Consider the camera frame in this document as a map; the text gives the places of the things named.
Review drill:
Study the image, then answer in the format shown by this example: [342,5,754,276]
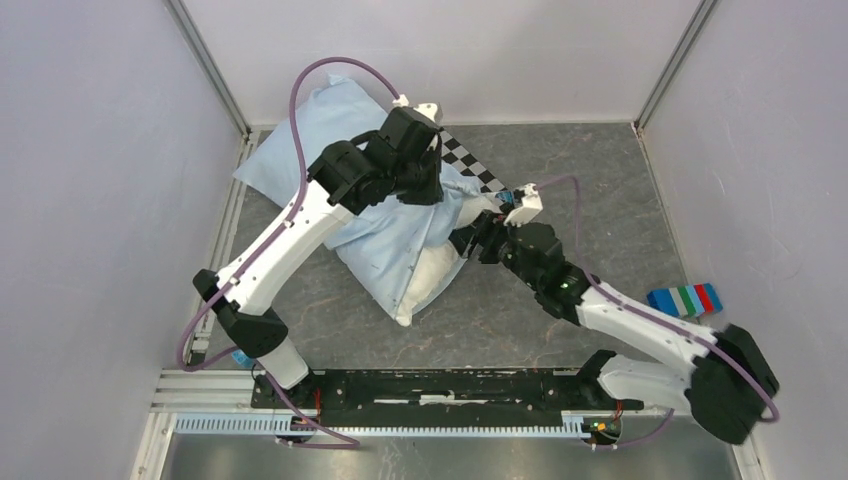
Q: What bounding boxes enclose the purple cable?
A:
[536,175,782,452]
[175,56,402,450]

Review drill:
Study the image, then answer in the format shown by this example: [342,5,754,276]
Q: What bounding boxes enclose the small blue object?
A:
[231,350,256,370]

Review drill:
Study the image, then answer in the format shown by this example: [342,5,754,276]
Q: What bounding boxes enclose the aluminium rail frame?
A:
[150,370,254,413]

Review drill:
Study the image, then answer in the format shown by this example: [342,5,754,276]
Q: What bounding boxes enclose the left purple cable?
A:
[175,56,402,450]

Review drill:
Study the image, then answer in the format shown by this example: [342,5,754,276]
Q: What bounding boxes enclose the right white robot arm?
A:
[450,211,781,445]

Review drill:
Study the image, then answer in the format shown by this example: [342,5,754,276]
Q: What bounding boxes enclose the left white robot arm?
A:
[193,103,443,408]

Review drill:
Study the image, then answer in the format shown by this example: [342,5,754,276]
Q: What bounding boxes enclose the white slotted cable duct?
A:
[173,413,619,440]

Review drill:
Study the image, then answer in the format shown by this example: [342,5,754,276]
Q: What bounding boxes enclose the light blue pillowcase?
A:
[234,75,483,320]

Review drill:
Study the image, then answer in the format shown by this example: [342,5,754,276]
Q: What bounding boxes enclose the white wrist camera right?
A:
[504,183,543,227]

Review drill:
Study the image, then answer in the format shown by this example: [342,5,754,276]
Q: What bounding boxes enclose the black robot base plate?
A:
[287,368,644,428]

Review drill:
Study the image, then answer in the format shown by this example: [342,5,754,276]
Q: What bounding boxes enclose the red blue green blocks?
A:
[646,283,723,318]

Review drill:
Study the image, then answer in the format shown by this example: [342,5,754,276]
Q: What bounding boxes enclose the white pillow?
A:
[394,194,499,327]

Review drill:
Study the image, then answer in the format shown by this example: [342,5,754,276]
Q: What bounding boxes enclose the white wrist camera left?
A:
[392,94,443,125]

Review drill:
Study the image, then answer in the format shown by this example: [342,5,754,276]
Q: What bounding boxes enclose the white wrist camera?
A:
[504,183,543,227]
[392,94,443,125]

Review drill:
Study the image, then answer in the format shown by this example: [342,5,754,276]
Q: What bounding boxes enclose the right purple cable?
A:
[536,175,782,452]

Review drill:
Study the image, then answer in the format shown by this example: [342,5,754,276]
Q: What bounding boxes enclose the black white checkerboard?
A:
[440,129,507,194]

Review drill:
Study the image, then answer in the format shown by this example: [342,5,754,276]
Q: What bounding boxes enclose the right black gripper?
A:
[445,209,542,292]

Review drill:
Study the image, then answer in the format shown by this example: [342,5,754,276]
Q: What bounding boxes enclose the blue white pillow label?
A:
[495,190,515,206]

